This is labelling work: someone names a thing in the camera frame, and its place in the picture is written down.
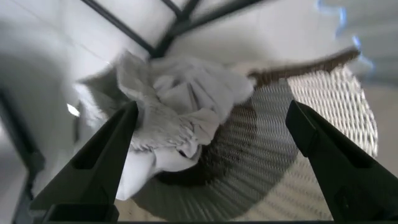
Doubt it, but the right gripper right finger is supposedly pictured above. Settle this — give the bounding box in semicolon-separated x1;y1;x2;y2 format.
285;100;398;222

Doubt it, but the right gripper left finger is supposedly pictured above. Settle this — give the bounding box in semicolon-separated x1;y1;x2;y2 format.
30;101;140;222

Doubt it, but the white laundry basket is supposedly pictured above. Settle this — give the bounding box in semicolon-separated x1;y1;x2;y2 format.
132;46;379;222

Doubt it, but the white curtain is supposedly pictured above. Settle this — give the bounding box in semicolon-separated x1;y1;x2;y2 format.
317;0;398;85

